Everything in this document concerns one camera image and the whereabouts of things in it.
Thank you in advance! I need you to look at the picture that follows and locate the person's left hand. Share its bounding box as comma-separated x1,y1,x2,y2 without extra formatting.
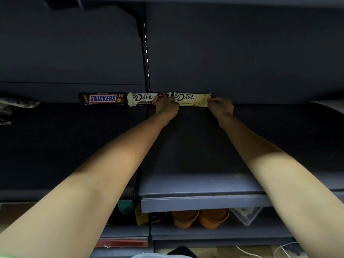
155,96,181,123

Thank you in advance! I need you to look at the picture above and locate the person's right hand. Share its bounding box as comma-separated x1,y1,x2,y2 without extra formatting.
207,97,235,123

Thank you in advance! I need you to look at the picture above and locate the Dove bar brown hazelnut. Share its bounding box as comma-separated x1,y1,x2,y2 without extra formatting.
126,91,172,107

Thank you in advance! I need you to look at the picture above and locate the Dove bar yellow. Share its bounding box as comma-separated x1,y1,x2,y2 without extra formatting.
173,91,212,107

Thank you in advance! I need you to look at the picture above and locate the dark grey metal shelf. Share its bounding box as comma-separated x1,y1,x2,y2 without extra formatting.
0,0,344,258

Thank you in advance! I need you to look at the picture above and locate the Snickers bar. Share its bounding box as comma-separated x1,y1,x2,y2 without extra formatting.
78,92,127,106

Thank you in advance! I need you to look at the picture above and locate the pile of mixed chocolate bars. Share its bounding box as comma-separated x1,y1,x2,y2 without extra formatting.
0,97,41,126

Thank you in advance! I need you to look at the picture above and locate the person's right forearm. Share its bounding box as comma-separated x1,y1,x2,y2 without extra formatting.
216,114,344,258

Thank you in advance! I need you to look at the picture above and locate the person's left forearm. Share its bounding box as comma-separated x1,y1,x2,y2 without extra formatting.
0,113,179,258

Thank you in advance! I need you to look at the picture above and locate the teal plastic bottle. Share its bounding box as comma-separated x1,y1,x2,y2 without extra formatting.
117,200,135,217

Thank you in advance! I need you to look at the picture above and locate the clear plastic container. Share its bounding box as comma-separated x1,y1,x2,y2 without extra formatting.
230,206,264,226

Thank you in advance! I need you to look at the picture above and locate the yellow plastic bottle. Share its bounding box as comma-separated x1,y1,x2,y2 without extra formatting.
134,204,150,226

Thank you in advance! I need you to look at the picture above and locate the white cable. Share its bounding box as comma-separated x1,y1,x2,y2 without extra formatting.
236,241,301,258

